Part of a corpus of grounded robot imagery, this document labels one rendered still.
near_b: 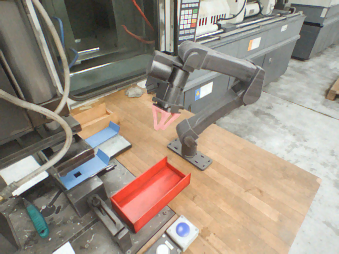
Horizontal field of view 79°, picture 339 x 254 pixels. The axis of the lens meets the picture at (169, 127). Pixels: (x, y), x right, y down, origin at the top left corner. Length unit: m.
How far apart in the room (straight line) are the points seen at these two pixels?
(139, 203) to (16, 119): 0.43
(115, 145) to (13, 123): 0.47
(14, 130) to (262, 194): 0.74
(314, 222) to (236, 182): 1.27
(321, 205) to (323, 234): 0.26
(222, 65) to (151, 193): 0.48
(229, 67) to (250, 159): 0.40
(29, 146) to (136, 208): 0.36
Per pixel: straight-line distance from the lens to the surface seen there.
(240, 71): 0.70
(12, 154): 0.59
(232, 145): 0.94
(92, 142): 0.94
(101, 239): 0.70
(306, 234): 1.94
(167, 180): 0.77
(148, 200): 0.73
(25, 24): 0.52
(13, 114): 0.52
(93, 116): 1.10
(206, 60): 0.63
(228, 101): 0.74
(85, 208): 0.73
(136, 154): 0.88
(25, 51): 0.51
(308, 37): 4.96
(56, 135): 0.60
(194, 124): 0.74
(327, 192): 2.28
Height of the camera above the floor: 1.52
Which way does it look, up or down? 38 degrees down
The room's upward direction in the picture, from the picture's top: straight up
